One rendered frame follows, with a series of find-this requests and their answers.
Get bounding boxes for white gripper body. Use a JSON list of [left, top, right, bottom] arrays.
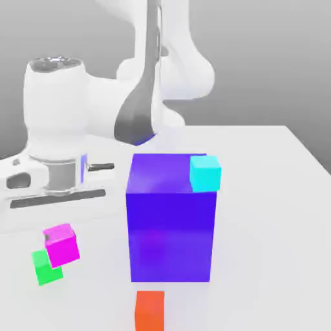
[[0, 185, 112, 235]]

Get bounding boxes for small magenta cube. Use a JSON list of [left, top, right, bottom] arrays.
[[42, 222, 81, 269]]

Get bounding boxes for small green cube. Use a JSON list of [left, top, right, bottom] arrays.
[[31, 249, 64, 286]]

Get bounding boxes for small orange cube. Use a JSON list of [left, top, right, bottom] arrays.
[[134, 290, 166, 331]]

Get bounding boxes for small cyan cube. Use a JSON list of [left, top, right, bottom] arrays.
[[189, 155, 222, 193]]

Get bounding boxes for large purple box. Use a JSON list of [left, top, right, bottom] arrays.
[[125, 153, 217, 283]]

